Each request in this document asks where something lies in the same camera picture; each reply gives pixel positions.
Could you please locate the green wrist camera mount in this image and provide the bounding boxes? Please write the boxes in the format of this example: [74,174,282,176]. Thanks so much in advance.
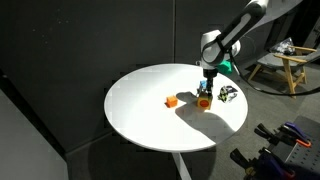
[216,59,234,76]

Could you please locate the blue checkered picture block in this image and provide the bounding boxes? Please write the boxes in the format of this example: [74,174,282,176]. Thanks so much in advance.
[198,79,208,95]

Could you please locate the wooden chair grey cushion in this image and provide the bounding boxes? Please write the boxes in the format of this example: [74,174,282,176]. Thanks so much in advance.
[247,44,320,97]

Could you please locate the small orange cube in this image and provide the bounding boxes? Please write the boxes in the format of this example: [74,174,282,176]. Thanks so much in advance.
[165,95,179,109]

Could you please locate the perforated metal plate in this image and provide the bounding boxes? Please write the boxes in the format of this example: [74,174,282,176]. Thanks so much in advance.
[286,143,320,169]

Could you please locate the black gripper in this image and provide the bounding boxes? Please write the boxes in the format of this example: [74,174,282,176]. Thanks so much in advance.
[202,66,219,98]

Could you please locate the crumpled plastic bag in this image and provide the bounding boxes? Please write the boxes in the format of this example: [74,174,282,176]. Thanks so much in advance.
[268,36,297,56]

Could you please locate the black spring clamp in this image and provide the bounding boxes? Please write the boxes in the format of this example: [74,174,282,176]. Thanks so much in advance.
[253,122,284,145]
[229,147,258,177]

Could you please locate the black letter V block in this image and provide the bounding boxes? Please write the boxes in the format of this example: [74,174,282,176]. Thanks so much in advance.
[217,84,239,104]

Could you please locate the white table base legs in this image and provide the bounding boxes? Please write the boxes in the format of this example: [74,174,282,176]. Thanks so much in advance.
[171,151,193,180]

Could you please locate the purple handled clamp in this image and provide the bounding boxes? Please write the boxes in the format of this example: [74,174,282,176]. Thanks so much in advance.
[256,147,298,180]

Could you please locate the blue handled clamp orange trigger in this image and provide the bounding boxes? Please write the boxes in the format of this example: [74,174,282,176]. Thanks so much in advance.
[278,121,313,149]

